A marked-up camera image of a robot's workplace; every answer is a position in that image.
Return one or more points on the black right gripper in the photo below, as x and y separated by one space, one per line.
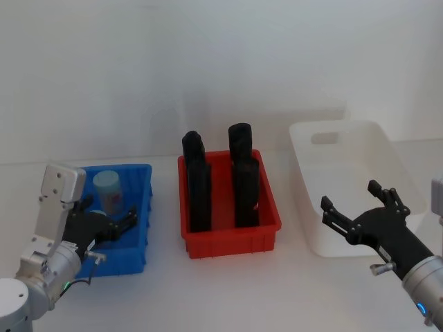
387 233

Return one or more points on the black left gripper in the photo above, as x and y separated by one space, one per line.
83 230

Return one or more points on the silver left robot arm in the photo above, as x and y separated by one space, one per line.
52 204

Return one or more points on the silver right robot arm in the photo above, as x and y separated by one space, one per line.
424 280

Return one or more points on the pale blue cylindrical canister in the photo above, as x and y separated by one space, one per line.
109 193

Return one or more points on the blue plastic bin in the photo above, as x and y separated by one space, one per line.
136 252

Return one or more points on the black oblong case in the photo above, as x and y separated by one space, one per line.
193 145
199 197
246 193
241 140

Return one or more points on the red plastic bin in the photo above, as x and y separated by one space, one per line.
225 242

